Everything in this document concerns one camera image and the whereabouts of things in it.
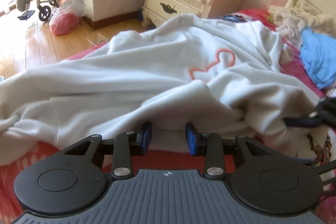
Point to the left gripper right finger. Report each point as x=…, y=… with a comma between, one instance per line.
x=209, y=146

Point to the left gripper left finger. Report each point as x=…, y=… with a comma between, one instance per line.
x=127, y=145

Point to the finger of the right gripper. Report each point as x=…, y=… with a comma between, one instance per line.
x=303, y=122

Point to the white sweatshirt orange bear outline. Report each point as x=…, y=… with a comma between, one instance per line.
x=221, y=76

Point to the pink floral bed blanket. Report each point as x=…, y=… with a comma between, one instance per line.
x=10, y=208

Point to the blue folded garment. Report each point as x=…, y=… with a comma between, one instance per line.
x=317, y=54

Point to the cream fluffy blanket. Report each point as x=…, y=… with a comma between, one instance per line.
x=291, y=21

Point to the pink bag in plastic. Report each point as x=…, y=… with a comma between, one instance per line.
x=66, y=18

